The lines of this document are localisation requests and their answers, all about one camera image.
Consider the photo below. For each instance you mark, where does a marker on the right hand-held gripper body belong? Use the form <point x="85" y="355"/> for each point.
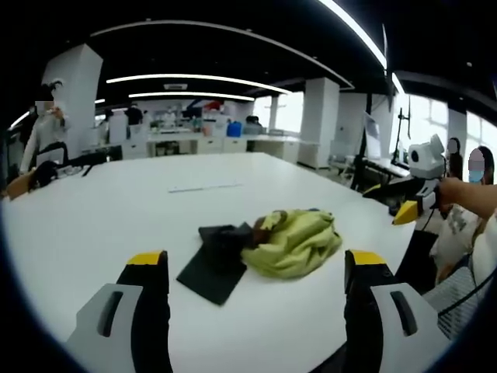
<point x="426" y="163"/>

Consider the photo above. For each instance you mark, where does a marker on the white board panel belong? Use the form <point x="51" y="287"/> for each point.
<point x="372" y="134"/>

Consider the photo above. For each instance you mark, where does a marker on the blue plastic container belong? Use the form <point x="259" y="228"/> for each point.
<point x="234" y="129"/>

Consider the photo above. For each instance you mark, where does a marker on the person's right hand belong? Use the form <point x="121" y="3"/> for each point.
<point x="446" y="196"/>

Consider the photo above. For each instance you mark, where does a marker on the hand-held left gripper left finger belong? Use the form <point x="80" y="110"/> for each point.
<point x="132" y="311"/>

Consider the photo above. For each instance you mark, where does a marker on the yellow-green garment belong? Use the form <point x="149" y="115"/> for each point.
<point x="299" y="245"/>

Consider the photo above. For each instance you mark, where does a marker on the white cabinet counter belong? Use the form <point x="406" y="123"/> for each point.
<point x="217" y="143"/>

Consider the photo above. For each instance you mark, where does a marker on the black cloth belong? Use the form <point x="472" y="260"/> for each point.
<point x="211" y="272"/>

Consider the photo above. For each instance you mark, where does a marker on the black bag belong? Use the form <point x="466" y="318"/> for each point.
<point x="43" y="173"/>

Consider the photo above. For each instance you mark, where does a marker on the grey striped cloth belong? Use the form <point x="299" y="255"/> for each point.
<point x="462" y="295"/>

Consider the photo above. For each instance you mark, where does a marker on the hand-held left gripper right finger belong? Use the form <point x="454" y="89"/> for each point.
<point x="372" y="311"/>

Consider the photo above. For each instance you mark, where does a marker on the black office chair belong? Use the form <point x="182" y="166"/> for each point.
<point x="52" y="153"/>

